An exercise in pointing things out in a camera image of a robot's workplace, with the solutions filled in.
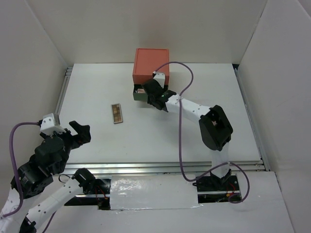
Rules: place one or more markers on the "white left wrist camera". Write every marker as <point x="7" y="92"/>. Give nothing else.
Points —
<point x="51" y="124"/>

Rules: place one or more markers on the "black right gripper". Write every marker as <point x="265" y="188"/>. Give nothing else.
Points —
<point x="149" y="101"/>

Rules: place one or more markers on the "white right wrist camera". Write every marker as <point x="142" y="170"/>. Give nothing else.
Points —
<point x="159" y="77"/>

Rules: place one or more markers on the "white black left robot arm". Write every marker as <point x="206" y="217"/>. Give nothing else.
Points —
<point x="19" y="214"/>

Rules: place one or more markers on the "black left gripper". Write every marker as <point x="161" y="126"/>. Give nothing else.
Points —
<point x="84" y="135"/>

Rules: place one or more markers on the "brown eyeshadow palette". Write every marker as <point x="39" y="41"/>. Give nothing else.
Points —
<point x="116" y="113"/>

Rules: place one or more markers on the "red drawer cabinet shell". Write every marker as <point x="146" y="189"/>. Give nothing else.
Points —
<point x="147" y="61"/>

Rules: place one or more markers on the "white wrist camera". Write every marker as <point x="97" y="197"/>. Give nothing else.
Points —
<point x="159" y="77"/>
<point x="51" y="124"/>

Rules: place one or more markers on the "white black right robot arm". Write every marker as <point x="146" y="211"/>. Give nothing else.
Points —
<point x="215" y="128"/>

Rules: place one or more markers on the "white foil covered panel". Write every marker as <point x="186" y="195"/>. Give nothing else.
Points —
<point x="152" y="192"/>

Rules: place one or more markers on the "peach round powder puff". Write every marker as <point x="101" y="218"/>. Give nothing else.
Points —
<point x="141" y="91"/>

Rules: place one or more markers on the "green drawer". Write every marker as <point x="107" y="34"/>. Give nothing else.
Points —
<point x="139" y="97"/>

